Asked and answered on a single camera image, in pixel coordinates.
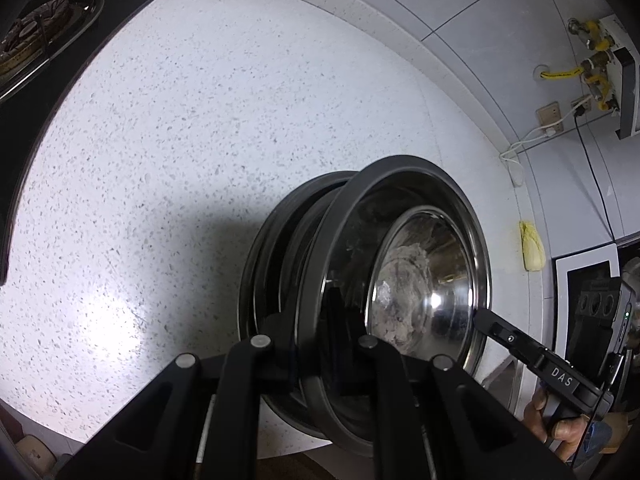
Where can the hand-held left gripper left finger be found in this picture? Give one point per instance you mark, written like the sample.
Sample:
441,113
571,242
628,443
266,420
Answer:
280,355

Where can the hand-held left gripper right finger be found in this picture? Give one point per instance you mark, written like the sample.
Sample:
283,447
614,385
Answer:
345,360

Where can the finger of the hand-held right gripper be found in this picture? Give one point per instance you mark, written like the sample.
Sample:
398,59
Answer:
505,335

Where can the large steel bowl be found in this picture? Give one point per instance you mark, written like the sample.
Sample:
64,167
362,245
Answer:
425,285

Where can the person's right forearm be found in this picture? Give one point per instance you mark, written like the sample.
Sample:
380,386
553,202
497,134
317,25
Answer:
622,430

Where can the person's right hand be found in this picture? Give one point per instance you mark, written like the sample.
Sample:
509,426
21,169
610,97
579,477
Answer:
570,435

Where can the white framed black panel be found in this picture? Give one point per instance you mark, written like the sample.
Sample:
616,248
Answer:
560,300

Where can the yellow sponge cloth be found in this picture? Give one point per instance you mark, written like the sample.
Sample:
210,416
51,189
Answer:
532,250

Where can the beige stool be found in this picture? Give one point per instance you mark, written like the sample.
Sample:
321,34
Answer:
35,452

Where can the yellow gas pipes with valves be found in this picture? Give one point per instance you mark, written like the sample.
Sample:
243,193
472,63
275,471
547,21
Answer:
565,75

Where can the beige wall socket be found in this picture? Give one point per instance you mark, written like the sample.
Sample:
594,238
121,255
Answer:
550,116

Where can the white wall box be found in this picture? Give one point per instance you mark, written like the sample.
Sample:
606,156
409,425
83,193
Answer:
627,90

